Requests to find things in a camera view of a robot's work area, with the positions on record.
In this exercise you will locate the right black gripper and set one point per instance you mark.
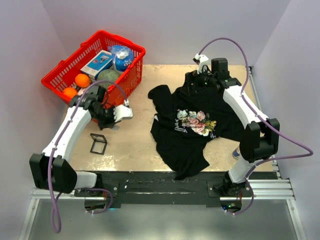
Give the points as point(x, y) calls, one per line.
point(191, 78)

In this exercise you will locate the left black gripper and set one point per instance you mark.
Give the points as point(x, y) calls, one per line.
point(110, 124)

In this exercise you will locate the black printed t-shirt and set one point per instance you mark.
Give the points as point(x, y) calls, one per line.
point(185, 121)

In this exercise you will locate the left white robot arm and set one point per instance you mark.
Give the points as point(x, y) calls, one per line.
point(51, 169)

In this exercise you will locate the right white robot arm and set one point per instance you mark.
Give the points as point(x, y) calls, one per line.
point(258, 143)

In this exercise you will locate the orange fruit lower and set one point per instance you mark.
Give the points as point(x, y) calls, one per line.
point(70, 92)

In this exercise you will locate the orange fruit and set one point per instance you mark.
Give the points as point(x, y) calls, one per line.
point(82, 80)
point(70, 92)

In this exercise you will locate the green melon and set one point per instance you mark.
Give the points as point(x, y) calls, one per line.
point(108, 74)

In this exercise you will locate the orange fruit upper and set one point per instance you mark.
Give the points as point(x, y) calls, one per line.
point(82, 80)

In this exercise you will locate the blue white product box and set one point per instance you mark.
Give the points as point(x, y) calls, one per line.
point(101, 61)

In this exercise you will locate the red plastic shopping basket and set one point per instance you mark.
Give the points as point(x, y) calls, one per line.
point(63, 75)

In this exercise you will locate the blue plastic bag item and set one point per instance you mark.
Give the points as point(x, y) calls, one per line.
point(122, 57)

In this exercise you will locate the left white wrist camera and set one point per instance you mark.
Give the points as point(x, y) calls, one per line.
point(122, 112)

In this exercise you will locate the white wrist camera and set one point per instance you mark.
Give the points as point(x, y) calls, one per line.
point(202, 62)
point(122, 112)

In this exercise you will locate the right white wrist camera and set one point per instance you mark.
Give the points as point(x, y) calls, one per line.
point(202, 62)

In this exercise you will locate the black square frame stand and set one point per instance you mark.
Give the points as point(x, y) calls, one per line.
point(99, 144)

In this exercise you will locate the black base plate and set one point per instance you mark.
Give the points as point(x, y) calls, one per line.
point(161, 188)

